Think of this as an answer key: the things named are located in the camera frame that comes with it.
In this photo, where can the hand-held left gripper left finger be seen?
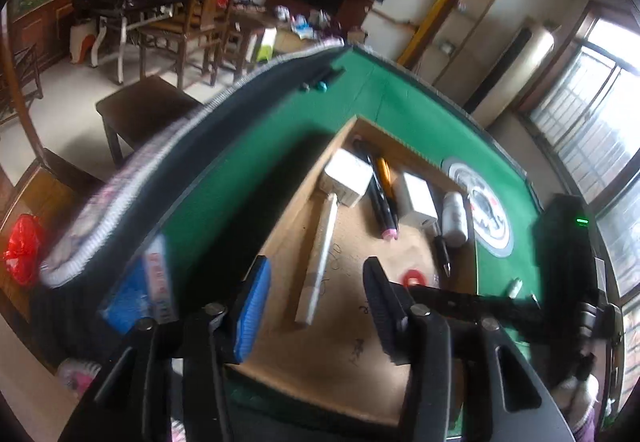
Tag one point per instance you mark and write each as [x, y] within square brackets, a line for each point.
[252, 312]

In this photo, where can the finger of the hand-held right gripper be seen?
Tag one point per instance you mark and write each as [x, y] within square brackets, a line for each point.
[475, 304]

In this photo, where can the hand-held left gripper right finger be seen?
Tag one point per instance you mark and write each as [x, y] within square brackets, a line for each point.
[382, 307]

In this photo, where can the red tape roll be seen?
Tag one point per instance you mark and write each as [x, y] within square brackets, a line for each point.
[406, 278]

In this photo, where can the small white tube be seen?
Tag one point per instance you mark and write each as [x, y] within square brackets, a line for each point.
[514, 288]

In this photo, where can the black clip pen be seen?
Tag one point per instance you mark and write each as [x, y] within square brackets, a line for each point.
[442, 254]

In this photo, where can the cardboard box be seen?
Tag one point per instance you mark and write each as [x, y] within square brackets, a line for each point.
[340, 362]

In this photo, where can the long white pen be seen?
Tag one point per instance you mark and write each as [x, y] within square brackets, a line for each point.
[320, 257]

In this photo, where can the white bottle green leaf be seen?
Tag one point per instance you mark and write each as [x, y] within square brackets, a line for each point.
[454, 219]

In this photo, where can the black art marker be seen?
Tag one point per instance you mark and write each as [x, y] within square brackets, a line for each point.
[380, 209]

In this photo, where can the large white wall charger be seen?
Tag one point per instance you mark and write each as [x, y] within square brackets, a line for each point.
[417, 197]

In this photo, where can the orange pen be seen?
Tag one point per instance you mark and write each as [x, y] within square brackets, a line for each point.
[384, 172]

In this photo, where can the small white wall charger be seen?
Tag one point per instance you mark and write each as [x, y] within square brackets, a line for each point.
[345, 174]

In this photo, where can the person's right hand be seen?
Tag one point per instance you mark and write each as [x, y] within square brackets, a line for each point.
[575, 397]

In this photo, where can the round table control dial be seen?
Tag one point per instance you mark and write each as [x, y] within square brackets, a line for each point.
[492, 222]

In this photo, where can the blue table sticker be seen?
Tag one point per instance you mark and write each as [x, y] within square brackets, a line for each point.
[135, 297]

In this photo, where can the barred window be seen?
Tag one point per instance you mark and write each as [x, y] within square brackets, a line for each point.
[585, 107]

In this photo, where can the floral table cover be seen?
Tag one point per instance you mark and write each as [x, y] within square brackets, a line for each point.
[100, 217]

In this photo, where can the standing air conditioner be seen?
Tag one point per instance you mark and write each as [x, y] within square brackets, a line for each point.
[530, 67]

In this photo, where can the dark wooden bench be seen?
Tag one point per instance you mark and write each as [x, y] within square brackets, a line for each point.
[145, 104]

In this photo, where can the carved wooden armchair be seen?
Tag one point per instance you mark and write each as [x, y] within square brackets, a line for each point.
[45, 202]

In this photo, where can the red plastic bag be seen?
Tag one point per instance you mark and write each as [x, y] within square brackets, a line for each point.
[25, 247]

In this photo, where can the cluttered low table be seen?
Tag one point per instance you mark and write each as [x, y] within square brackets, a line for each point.
[300, 29]

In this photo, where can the wooden high-back chair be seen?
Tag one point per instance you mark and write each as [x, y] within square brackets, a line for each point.
[195, 29]

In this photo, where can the white orange plastic stool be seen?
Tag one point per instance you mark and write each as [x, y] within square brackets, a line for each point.
[85, 44]

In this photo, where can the dark wooden chair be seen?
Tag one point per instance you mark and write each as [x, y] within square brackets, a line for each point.
[20, 72]

